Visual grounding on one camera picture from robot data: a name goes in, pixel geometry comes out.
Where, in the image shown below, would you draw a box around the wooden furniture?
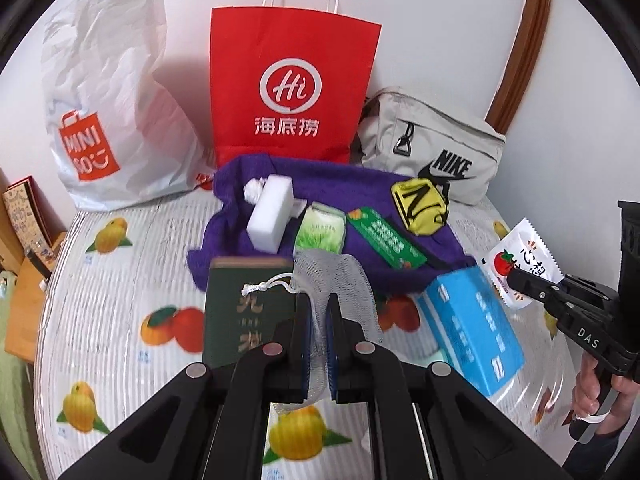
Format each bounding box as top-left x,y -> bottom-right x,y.
0,230 -> 68,363

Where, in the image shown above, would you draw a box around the yellow small pouch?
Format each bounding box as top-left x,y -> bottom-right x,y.
391,177 -> 449,237

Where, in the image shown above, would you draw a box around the white plastic shopping bag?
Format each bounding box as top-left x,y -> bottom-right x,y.
42,0 -> 211,211

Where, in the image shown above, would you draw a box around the person's right forearm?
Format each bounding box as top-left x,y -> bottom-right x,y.
562,410 -> 640,480

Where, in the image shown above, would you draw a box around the dark green tin box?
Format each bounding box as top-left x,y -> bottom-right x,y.
202,256 -> 301,368

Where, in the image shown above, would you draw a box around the dark green packet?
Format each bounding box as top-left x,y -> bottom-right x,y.
346,206 -> 428,271

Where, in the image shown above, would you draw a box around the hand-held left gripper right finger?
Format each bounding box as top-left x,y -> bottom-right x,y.
325,294 -> 576,480

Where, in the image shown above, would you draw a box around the person's right hand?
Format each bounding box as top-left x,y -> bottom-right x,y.
571,355 -> 640,433

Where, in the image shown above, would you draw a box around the white mesh net with string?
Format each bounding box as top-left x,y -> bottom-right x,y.
242,252 -> 383,413

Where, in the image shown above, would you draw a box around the white fruit-print snack sachet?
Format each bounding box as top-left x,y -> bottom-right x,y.
482,217 -> 566,308

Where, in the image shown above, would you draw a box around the red paper shopping bag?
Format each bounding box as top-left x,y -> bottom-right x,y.
209,0 -> 382,168

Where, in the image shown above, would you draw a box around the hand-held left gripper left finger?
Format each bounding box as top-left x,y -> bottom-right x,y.
60,294 -> 315,480

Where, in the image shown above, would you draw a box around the purple towel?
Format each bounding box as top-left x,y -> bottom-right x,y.
186,155 -> 476,296

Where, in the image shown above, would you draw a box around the crumpled white tissue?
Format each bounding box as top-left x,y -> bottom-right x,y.
242,176 -> 307,218

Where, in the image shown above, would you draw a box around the beige sling bag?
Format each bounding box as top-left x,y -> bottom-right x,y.
356,86 -> 507,206

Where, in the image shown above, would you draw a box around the brown wooden door frame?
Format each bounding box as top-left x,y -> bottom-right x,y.
487,0 -> 555,133

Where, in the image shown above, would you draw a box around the white sponge block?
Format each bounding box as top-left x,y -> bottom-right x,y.
246,174 -> 296,253

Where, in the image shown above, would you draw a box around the patterned cardboard box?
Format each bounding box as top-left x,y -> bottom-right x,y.
1,176 -> 56,261

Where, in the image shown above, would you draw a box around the light green cloth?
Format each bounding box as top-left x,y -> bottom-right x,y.
0,270 -> 36,461

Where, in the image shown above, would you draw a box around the fruit-print table cover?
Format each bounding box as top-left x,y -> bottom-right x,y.
34,187 -> 586,480

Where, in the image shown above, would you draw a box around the blue cardboard box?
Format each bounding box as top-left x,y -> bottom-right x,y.
417,266 -> 526,397

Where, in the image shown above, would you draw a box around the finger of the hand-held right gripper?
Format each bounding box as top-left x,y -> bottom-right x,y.
507,267 -> 566,306

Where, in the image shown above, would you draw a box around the light green tissue pack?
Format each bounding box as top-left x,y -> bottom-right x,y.
294,202 -> 347,256

